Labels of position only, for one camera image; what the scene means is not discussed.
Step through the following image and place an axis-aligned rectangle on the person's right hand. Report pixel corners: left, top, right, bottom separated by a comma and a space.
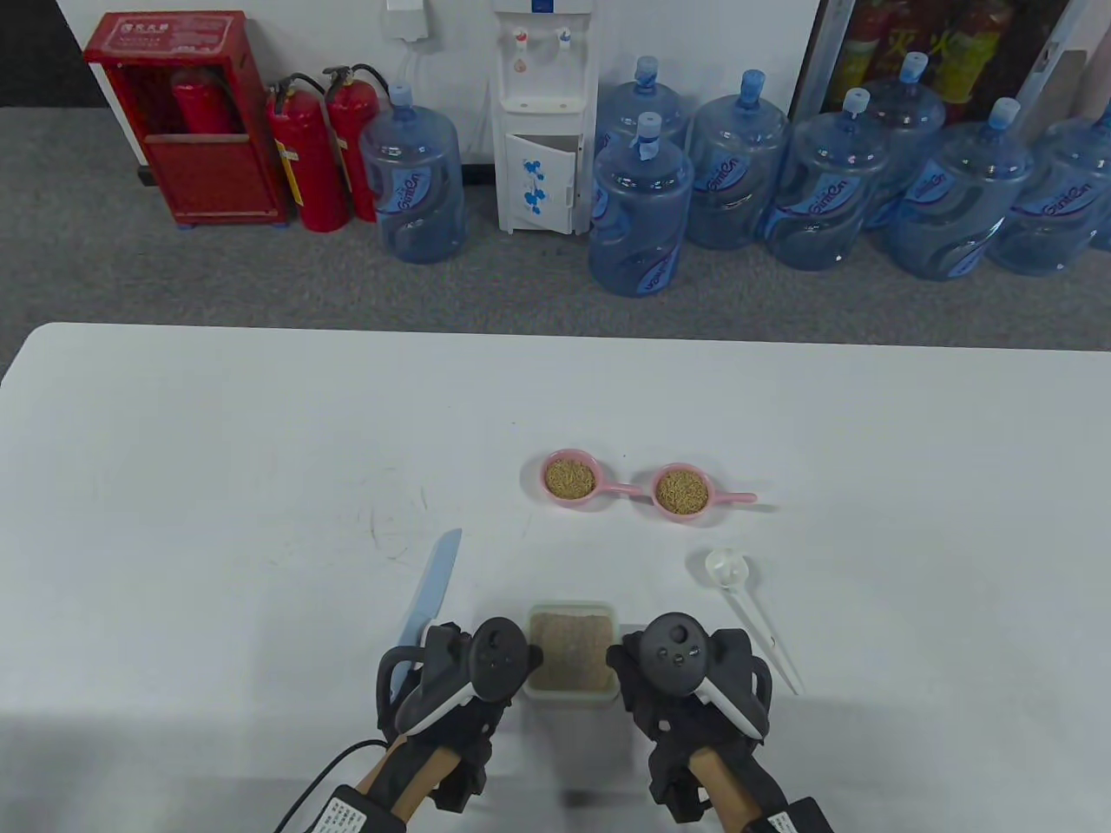
605, 633, 773, 782

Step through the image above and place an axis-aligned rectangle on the person's left hand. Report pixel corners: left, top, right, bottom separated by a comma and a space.
373, 646, 543, 782

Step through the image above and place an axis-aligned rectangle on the clear plastic sesame container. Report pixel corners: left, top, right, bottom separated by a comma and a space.
523, 603, 621, 705

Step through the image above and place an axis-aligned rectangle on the white sesame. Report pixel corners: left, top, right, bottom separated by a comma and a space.
531, 614, 613, 691

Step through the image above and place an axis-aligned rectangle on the light blue plastic knife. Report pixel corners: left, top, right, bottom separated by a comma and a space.
389, 528, 463, 704

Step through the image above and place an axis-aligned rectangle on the white plastic coffee spoon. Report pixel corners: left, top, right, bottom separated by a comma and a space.
705, 548, 804, 697

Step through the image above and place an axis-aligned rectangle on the small white sesame portion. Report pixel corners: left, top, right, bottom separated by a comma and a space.
655, 469, 708, 515
547, 460, 597, 502

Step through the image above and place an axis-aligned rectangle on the person's right forearm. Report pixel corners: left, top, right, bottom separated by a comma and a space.
660, 746, 791, 833

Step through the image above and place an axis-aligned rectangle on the person's left forearm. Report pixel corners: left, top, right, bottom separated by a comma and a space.
347, 738, 487, 833

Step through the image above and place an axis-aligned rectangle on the black grey hand controller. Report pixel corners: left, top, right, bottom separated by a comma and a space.
375, 617, 529, 734
638, 613, 773, 743

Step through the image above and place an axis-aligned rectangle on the black labelled wrist box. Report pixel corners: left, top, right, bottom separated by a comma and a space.
755, 797, 834, 833
311, 785, 400, 833

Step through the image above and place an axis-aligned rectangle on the row of blue water jugs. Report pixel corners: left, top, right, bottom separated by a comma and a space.
588, 52, 1111, 298

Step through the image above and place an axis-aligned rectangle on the large blue water bottle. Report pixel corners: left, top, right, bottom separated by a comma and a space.
358, 83, 470, 265

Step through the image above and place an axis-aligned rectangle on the red fire extinguisher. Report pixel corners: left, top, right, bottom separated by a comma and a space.
265, 74, 350, 233
323, 63, 390, 224

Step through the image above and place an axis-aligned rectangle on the red fire extinguisher cabinet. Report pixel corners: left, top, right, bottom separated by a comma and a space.
84, 10, 292, 231

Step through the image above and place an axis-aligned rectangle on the white water dispenser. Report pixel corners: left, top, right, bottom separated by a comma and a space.
489, 0, 602, 237

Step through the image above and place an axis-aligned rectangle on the red extinguisher inside cabinet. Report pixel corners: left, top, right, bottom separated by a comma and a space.
169, 69, 240, 135

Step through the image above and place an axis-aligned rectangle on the grey leaning panel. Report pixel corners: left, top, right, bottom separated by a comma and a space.
1011, 48, 1090, 131

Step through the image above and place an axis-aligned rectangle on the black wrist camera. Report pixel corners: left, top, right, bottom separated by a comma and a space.
434, 746, 491, 812
649, 755, 708, 821

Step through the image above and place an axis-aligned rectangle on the black cable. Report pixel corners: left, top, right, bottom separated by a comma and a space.
276, 739, 391, 833

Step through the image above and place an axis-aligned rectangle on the pink handled bowl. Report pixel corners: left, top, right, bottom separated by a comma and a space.
651, 462, 758, 523
540, 449, 648, 510

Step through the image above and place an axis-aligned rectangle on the white wall box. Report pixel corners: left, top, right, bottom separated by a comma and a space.
385, 0, 432, 42

